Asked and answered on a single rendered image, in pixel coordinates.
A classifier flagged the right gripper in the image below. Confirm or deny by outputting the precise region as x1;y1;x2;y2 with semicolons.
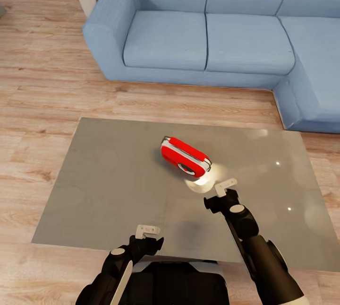
204;190;238;214

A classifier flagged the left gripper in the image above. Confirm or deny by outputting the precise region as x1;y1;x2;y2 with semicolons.
129;235;164;262

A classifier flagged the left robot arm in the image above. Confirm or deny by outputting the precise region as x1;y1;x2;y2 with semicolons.
75;224;164;305

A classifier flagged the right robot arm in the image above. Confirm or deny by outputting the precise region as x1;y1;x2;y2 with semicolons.
204;178;310;305

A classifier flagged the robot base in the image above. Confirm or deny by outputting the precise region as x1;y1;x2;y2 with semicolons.
118;260;230;305

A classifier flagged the radio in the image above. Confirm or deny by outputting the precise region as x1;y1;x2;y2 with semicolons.
161;137;211;177

